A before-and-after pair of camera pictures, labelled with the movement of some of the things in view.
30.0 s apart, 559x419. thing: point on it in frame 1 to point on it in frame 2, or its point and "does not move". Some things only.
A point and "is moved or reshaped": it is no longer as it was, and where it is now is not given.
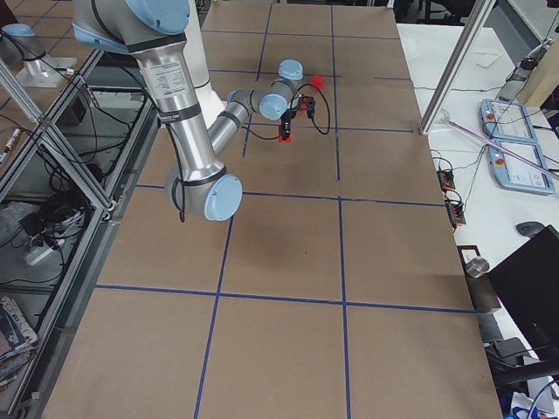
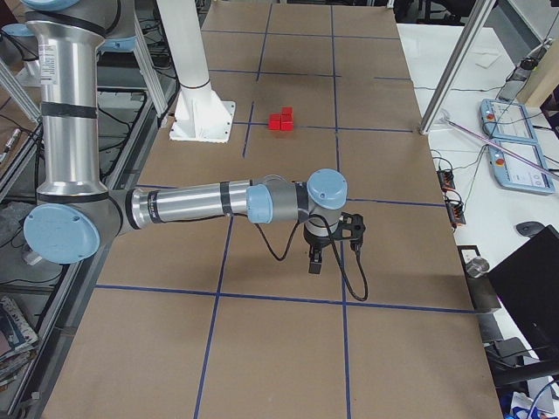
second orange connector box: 456,211 does not move
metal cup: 476,267 does not move
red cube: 289,140 is moved or reshaped
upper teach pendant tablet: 507,121 does not move
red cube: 318,81 is moved or reshaped
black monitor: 527,287 does not move
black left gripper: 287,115 to 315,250
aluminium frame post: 474,30 does not move
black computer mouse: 529,228 does not move
